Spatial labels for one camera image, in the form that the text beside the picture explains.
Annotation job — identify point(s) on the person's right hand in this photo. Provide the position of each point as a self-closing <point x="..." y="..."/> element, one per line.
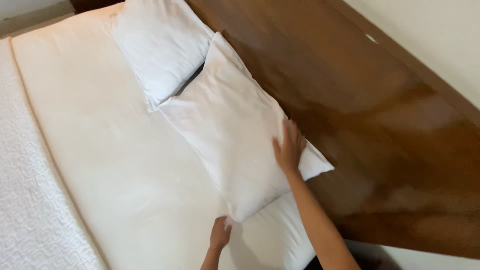
<point x="290" y="150"/>

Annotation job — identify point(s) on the person's left hand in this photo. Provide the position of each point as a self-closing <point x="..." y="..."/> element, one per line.
<point x="219" y="234"/>

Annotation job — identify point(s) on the person's left fingers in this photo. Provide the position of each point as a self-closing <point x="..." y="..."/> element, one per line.
<point x="224" y="225"/>

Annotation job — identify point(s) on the large white pillow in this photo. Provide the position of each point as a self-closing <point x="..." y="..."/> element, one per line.
<point x="232" y="127"/>

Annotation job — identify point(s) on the white bed sheet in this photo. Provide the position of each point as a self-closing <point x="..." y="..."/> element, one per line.
<point x="123" y="157"/>

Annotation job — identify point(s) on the brown wooden headboard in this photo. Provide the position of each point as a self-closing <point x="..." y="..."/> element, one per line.
<point x="356" y="112"/>

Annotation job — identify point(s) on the small white pillow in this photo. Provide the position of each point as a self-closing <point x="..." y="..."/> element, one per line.
<point x="161" y="48"/>

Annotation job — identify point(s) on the white textured bed cover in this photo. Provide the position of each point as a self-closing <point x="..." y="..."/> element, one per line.
<point x="30" y="180"/>

